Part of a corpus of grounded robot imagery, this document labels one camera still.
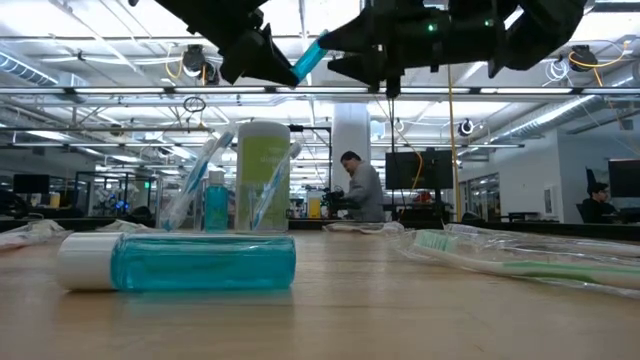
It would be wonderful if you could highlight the long ceiling light strip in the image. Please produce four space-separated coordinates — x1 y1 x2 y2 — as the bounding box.
0 84 640 97

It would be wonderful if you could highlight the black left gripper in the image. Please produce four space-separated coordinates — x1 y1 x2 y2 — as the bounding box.
154 0 301 88

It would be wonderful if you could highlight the white building column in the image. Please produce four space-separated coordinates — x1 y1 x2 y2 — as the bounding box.
332 102 372 221

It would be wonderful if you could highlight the green wipes canister white lid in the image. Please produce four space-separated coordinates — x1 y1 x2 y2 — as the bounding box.
234 121 292 234

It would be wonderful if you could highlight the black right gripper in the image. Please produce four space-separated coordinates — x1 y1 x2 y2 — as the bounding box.
318 0 501 99

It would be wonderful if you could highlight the large black monitor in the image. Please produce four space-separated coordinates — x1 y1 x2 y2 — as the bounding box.
384 149 455 191

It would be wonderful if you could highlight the person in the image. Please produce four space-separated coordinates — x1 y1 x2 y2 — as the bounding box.
582 182 626 225
327 150 387 224

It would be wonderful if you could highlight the framed wall notice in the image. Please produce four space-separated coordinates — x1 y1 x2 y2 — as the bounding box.
543 185 559 217

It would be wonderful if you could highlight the silver ventilation duct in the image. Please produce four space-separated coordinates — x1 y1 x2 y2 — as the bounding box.
0 49 61 89
492 59 640 146

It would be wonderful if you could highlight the black bench equipment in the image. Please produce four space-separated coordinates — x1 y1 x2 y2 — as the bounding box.
322 187 351 219

